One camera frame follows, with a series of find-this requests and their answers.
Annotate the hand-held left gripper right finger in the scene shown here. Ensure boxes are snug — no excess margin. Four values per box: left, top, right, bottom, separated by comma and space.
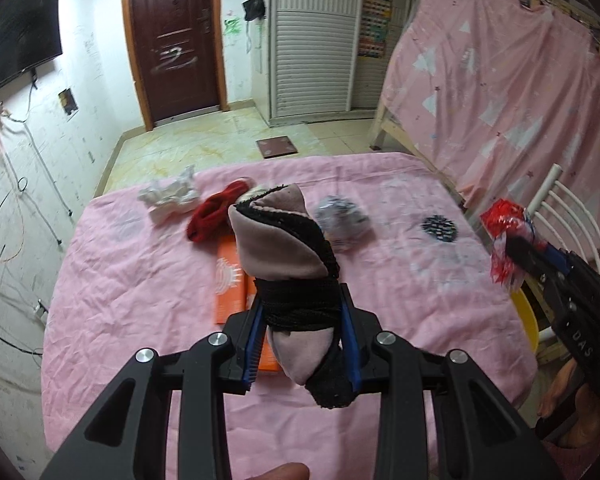
337, 285, 566, 480

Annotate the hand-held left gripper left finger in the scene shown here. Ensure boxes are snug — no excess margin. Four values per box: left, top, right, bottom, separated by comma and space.
40, 300, 271, 480

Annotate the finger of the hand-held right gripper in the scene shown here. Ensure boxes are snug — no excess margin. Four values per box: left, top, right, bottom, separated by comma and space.
507, 235, 573, 286

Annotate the red plastic wrapper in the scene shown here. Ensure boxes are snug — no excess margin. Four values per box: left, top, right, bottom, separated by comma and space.
480, 198, 536, 288

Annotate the yellow plastic basin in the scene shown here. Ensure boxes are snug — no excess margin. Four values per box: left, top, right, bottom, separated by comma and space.
510, 287, 540, 356

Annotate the orange cardboard box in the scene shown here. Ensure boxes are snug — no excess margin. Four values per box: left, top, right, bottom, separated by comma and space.
213, 244, 281, 373

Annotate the pink and black sock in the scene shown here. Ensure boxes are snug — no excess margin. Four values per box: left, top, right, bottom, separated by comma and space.
227, 183, 361, 409

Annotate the person's right hand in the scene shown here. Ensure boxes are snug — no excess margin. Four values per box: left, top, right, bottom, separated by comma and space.
539, 360, 600, 448

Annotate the person's left hand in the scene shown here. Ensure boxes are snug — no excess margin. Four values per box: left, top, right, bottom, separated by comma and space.
257, 462, 311, 480

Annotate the white metal chair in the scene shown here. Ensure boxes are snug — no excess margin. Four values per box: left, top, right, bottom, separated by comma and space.
525, 164, 600, 291

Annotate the crumpled patterned plastic bag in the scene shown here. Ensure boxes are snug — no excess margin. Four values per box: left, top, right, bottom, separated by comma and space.
314, 195, 372, 253

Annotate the pink tablecloth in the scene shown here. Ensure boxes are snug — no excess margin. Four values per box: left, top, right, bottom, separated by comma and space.
40, 151, 538, 480

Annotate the red sock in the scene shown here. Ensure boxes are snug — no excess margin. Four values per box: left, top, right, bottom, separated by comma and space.
186, 177, 255, 244

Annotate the pink printed curtain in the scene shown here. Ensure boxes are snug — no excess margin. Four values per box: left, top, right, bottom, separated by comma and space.
380, 0, 600, 266

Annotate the brown floor scale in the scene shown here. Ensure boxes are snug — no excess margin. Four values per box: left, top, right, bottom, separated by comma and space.
256, 136, 298, 161

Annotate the white louvered wardrobe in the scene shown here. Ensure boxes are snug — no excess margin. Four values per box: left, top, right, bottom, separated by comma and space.
265, 0, 416, 127

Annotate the brown door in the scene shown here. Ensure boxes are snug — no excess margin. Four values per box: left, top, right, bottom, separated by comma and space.
121, 0, 228, 131

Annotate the black wall cable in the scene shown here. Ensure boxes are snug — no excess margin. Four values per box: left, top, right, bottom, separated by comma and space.
0, 175, 63, 248

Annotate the colourful wall poster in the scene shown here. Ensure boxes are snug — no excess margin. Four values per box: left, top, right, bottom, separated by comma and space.
357, 0, 395, 58

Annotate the white wall cable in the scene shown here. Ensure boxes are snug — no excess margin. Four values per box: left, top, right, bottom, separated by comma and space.
0, 102, 73, 221

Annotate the wall junction box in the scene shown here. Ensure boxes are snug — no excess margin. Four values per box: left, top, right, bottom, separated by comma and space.
58, 88, 78, 117

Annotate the wall-mounted television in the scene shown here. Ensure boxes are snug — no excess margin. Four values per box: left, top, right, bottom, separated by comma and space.
0, 0, 63, 103

